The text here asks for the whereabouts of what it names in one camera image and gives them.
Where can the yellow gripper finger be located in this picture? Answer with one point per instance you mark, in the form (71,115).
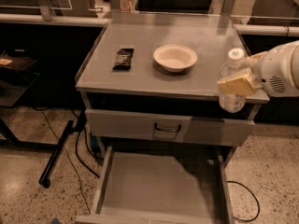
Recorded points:
(245,84)
(252,60)

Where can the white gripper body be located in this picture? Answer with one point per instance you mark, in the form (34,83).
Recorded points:
(271,69)

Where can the clear plastic water bottle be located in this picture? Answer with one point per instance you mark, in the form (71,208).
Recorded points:
(230,102)

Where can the grey top drawer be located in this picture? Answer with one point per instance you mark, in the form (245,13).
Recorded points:
(133,125)

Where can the grey cabinet counter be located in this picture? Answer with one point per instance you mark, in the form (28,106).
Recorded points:
(210,37)

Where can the open grey middle drawer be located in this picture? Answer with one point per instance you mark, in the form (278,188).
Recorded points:
(164,186)

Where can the white paper bowl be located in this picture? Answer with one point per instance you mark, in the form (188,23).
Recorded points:
(175,58)

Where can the dark snack bar wrapper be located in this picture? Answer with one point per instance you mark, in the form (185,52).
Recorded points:
(123,59)

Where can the black stand leg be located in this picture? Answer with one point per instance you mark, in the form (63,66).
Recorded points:
(44,179)

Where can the dark side table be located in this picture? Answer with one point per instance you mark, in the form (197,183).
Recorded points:
(17,74)

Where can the black drawer handle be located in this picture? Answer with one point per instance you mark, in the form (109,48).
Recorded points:
(167,130)

